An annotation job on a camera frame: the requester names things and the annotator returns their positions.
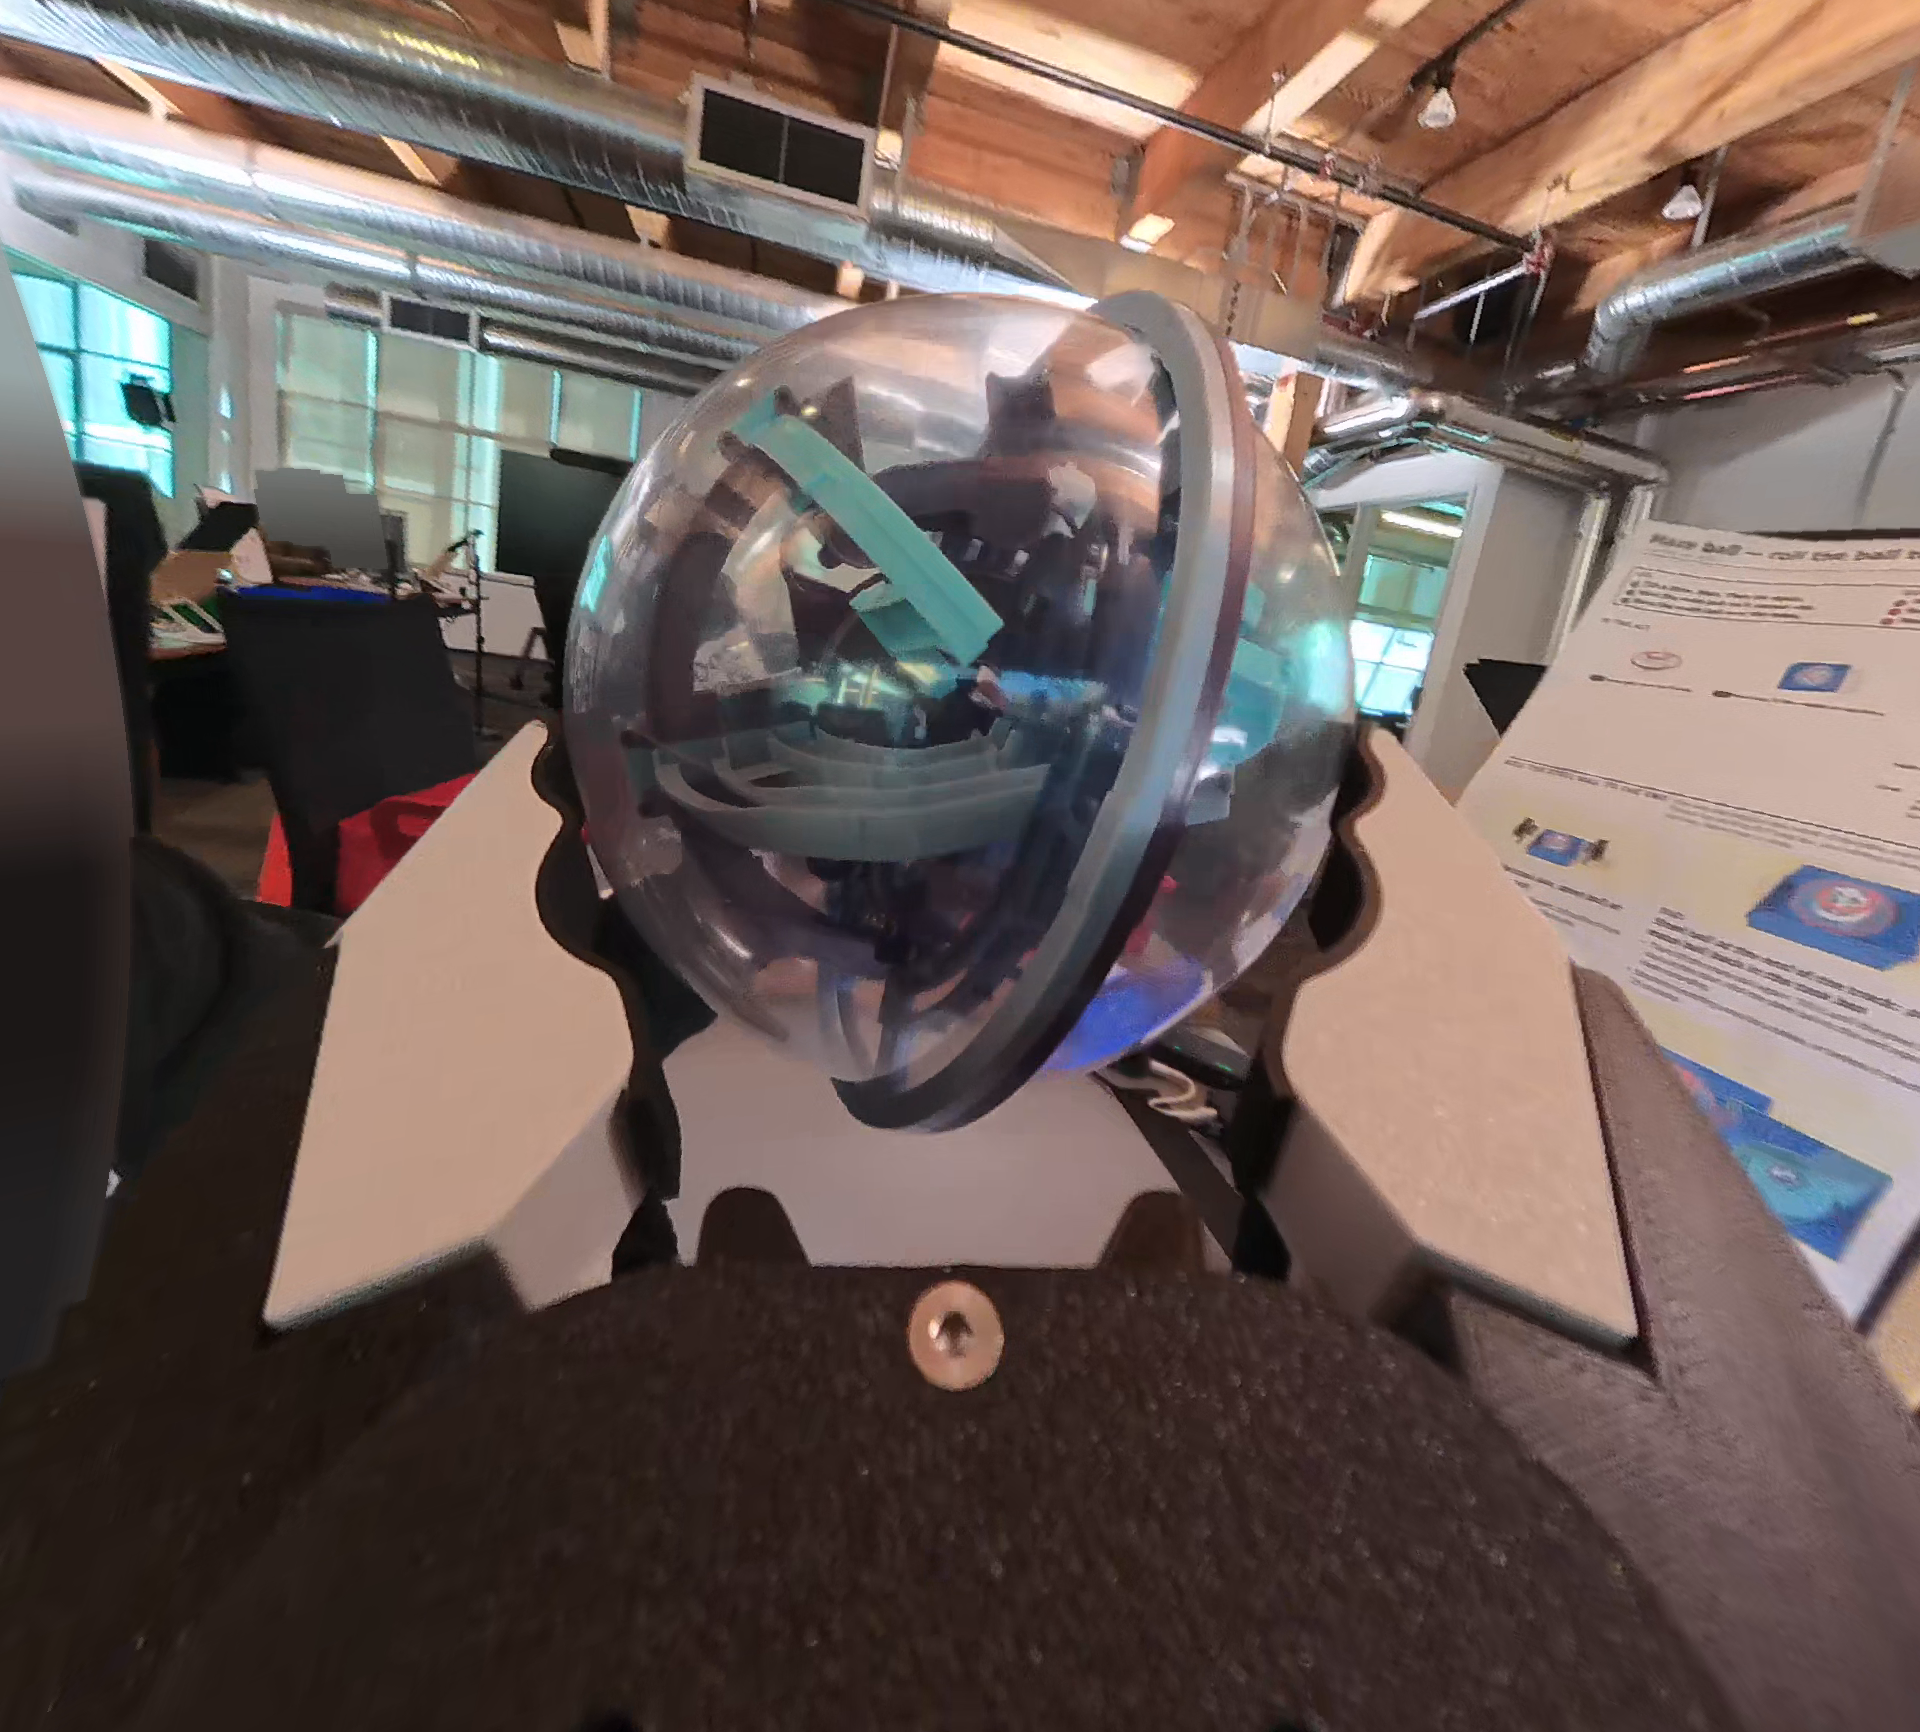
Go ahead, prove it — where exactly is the clear plastic maze ball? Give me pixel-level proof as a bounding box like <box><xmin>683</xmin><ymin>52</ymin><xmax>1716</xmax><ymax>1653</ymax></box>
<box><xmin>562</xmin><ymin>288</ymin><xmax>1360</xmax><ymax>1138</ymax></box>

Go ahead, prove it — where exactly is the white printed instruction sheet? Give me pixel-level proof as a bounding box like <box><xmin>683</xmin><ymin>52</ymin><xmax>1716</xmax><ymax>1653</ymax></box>
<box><xmin>1462</xmin><ymin>516</ymin><xmax>1920</xmax><ymax>1329</ymax></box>

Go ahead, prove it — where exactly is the white cable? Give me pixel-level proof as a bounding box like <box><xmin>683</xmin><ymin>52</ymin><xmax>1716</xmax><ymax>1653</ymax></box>
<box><xmin>1101</xmin><ymin>1063</ymin><xmax>1213</xmax><ymax>1131</ymax></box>

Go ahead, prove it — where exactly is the red plastic container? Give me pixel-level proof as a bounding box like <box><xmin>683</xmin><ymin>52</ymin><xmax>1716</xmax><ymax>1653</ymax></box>
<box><xmin>253</xmin><ymin>777</ymin><xmax>504</xmax><ymax>916</ymax></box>

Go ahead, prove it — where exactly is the black ceiling pipe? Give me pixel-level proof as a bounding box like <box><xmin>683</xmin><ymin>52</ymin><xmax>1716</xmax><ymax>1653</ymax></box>
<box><xmin>321</xmin><ymin>0</ymin><xmax>1548</xmax><ymax>252</ymax></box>

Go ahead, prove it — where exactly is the bent silver air duct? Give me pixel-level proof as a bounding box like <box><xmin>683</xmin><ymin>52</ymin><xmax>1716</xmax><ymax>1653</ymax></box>
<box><xmin>1581</xmin><ymin>215</ymin><xmax>1920</xmax><ymax>375</ymax></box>

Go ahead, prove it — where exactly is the black printed hoodie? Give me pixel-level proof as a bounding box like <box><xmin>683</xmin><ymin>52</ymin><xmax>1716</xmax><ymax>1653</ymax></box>
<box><xmin>119</xmin><ymin>837</ymin><xmax>340</xmax><ymax>1179</ymax></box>

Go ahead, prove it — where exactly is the black monitor screen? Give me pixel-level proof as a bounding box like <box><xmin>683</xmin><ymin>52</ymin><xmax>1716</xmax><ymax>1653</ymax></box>
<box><xmin>493</xmin><ymin>447</ymin><xmax>636</xmax><ymax>581</ymax></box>

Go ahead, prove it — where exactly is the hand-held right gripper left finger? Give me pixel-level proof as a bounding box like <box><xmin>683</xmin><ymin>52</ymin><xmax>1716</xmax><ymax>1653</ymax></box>
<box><xmin>262</xmin><ymin>718</ymin><xmax>680</xmax><ymax>1329</ymax></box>

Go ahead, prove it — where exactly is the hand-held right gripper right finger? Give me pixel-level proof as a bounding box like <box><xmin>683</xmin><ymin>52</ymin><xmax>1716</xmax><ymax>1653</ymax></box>
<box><xmin>1251</xmin><ymin>725</ymin><xmax>1643</xmax><ymax>1361</ymax></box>

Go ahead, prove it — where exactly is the large silver air duct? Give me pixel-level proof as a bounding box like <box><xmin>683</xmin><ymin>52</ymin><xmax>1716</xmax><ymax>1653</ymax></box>
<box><xmin>0</xmin><ymin>0</ymin><xmax>1090</xmax><ymax>301</ymax></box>

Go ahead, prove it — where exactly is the black folded panel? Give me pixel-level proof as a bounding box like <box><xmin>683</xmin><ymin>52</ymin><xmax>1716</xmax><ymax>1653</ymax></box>
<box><xmin>1462</xmin><ymin>655</ymin><xmax>1558</xmax><ymax>739</ymax></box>

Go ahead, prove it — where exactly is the white vent grille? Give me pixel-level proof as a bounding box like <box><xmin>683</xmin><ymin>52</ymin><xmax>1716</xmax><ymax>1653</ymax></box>
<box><xmin>686</xmin><ymin>74</ymin><xmax>879</xmax><ymax>215</ymax></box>

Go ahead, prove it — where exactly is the slim silver air duct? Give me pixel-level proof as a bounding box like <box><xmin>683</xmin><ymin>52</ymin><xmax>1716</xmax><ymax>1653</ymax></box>
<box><xmin>0</xmin><ymin>88</ymin><xmax>864</xmax><ymax>339</ymax></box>

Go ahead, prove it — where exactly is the black draped table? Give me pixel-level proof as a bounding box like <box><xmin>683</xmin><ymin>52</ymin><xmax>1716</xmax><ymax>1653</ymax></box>
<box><xmin>222</xmin><ymin>584</ymin><xmax>485</xmax><ymax>864</ymax></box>

